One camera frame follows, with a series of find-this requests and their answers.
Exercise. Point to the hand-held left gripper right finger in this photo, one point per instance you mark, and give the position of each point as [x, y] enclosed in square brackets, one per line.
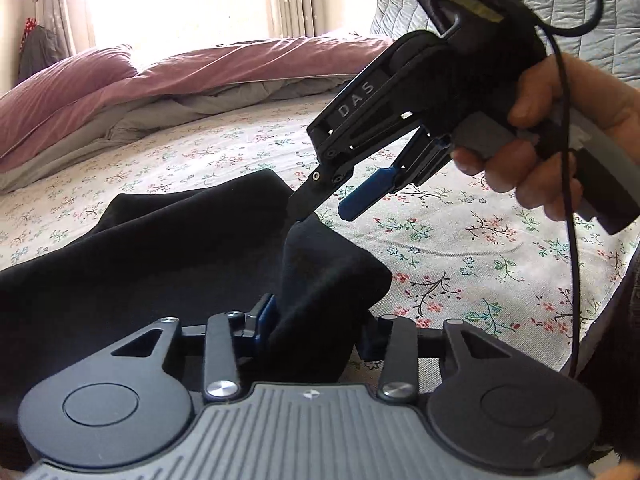
[400, 342]

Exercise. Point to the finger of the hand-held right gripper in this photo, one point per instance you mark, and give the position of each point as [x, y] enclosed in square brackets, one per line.
[320, 180]
[367, 195]

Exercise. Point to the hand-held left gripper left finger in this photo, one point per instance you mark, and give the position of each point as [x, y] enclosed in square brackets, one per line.
[267, 317]

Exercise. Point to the black pants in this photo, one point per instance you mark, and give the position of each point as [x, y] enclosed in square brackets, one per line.
[150, 270]

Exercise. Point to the person's right hand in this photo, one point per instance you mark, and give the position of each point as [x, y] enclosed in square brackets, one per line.
[550, 170]

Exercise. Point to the grey quilted pillow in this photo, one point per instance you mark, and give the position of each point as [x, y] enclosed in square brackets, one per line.
[595, 15]

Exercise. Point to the floral bed sheet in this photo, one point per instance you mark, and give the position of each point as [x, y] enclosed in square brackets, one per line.
[475, 245]

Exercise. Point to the person's dark clothing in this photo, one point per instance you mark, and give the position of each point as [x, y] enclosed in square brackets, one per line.
[615, 360]

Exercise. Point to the pink and grey duvet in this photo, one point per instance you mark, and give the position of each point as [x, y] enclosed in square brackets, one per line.
[100, 90]

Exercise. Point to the dark hanging garment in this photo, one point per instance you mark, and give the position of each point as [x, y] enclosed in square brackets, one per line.
[45, 52]

